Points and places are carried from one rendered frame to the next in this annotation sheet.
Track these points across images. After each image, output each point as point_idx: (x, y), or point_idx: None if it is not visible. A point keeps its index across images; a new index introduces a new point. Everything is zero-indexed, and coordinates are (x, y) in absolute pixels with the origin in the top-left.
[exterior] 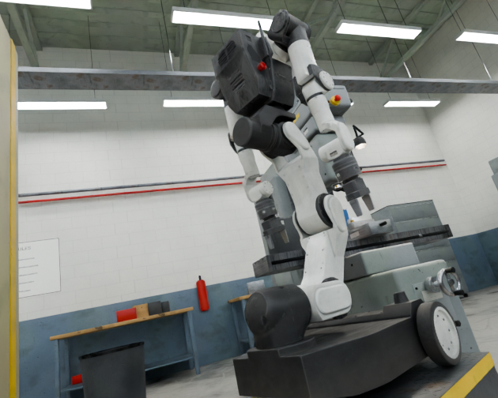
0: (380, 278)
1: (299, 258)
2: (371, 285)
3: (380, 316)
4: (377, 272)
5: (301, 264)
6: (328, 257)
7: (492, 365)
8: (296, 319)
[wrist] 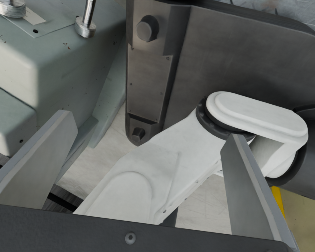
0: (42, 89)
1: (76, 209)
2: (47, 103)
3: (176, 57)
4: (18, 100)
5: (81, 199)
6: (200, 161)
7: None
8: None
